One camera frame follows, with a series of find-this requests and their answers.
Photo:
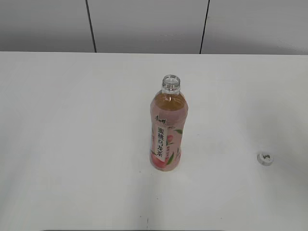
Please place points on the pink oolong tea bottle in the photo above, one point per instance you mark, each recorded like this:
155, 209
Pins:
168, 111

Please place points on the white bottle cap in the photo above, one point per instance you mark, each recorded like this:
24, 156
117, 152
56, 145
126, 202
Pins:
265, 159

